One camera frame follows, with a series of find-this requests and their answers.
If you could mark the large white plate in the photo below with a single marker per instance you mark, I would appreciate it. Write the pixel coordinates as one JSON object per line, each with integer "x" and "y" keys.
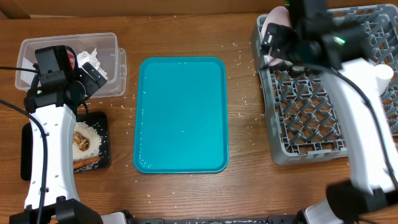
{"x": 277, "y": 21}

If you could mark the teal serving tray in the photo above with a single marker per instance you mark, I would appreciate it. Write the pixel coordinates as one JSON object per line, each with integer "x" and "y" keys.
{"x": 181, "y": 116}

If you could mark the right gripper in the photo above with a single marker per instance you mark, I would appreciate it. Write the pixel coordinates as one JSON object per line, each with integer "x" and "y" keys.
{"x": 282, "y": 36}

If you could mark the grey dishwasher rack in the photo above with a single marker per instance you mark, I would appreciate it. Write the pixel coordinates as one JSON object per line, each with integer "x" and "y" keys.
{"x": 302, "y": 126}

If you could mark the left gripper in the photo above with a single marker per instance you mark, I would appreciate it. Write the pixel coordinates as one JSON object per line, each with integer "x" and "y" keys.
{"x": 94, "y": 81}

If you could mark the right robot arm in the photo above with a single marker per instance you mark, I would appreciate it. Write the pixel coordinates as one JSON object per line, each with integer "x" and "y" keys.
{"x": 352, "y": 88}

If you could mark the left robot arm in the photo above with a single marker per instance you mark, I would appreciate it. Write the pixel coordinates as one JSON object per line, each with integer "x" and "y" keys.
{"x": 52, "y": 192}

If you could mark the white napkin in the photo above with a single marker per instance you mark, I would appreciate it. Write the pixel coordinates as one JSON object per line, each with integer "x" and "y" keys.
{"x": 85, "y": 57}

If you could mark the red snack wrapper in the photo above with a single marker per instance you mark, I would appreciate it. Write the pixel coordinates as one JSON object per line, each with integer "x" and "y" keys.
{"x": 71, "y": 59}

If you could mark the pile of white rice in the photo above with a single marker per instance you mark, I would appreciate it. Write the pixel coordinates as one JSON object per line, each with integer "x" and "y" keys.
{"x": 95, "y": 142}

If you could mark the white cup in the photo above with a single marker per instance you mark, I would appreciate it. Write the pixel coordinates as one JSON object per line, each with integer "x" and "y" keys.
{"x": 384, "y": 74}

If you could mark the clear plastic bin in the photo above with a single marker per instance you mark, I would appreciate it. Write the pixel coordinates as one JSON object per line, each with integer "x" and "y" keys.
{"x": 104, "y": 46}

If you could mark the carrot piece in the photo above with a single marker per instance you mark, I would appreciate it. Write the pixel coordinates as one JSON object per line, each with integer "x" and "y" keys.
{"x": 85, "y": 162}

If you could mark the brown food scrap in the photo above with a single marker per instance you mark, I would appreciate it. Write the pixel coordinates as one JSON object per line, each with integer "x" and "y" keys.
{"x": 80, "y": 141}

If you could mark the black tray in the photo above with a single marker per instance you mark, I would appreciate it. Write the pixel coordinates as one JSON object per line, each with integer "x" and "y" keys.
{"x": 96, "y": 121}

